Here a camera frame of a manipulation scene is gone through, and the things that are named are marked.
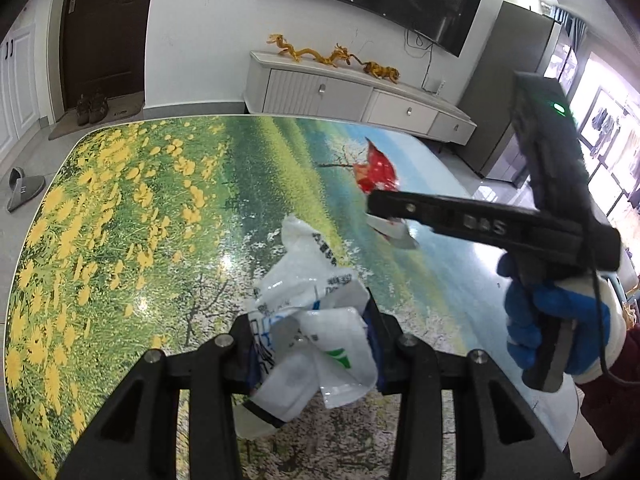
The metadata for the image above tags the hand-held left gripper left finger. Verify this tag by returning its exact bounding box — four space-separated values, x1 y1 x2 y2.
57 305 262 480

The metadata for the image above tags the translucent plastic wrapper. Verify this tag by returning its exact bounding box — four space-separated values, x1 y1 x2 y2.
233 399 283 441

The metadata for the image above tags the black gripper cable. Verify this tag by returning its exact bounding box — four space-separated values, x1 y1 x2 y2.
592 260 640 390

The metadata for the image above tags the black television cable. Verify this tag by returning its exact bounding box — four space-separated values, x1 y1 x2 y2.
405 30 436 91

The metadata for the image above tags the white printed plastic bag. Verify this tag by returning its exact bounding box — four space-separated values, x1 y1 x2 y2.
252 214 362 321

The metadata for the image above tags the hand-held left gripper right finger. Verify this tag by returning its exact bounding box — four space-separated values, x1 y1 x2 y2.
362 287 576 480

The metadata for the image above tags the person's right hand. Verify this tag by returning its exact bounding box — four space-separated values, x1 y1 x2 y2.
502 240 630 387

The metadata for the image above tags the grey refrigerator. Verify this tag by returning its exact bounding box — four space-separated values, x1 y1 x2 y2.
457 0 563 188

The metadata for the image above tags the golden dragon figurine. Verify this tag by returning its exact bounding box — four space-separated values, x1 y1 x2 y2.
267 33 362 68

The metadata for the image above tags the golden tiger figurine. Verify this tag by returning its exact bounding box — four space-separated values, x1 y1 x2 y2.
362 60 402 83

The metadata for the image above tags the flower print dining table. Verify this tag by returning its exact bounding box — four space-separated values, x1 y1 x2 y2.
2 112 601 480

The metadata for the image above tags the person's right forearm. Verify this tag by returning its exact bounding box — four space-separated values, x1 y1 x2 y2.
580 325 640 456

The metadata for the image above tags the dark brown door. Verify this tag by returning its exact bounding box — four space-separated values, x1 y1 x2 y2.
60 0 160 111

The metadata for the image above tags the grey slipper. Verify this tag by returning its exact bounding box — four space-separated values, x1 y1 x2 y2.
6 166 47 212

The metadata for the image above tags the white packet green mark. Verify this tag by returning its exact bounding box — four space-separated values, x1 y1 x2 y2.
250 305 379 423

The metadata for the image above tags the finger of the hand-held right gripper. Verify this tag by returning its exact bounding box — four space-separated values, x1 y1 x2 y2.
366 187 453 235

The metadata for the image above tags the white panelled closet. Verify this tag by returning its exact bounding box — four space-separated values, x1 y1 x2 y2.
0 7 41 161

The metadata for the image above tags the red foil packet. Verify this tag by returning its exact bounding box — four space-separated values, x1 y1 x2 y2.
352 137 421 251

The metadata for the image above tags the white TV cabinet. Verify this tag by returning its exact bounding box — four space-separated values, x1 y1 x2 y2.
243 50 477 143

